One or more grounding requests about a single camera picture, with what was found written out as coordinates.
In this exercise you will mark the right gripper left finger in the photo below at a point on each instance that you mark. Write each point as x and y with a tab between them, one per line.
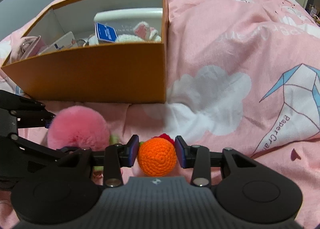
117	156

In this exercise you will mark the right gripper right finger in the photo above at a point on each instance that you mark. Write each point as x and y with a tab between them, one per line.
197	158

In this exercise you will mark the orange crocheted ball toy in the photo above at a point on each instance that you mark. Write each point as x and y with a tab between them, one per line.
157	156

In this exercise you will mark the pink fluffy pompom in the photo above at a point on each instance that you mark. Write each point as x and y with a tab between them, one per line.
80	127

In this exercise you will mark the white lotion tube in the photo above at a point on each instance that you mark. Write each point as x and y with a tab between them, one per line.
65	42

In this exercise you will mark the orange cardboard box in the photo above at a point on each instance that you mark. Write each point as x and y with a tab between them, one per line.
134	73

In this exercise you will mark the pink printed duvet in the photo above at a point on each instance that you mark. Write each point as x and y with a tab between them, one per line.
242	81

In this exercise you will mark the blue card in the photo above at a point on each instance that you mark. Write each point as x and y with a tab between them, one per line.
105	33

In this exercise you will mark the white flat box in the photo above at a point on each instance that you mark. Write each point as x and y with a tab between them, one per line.
124	20

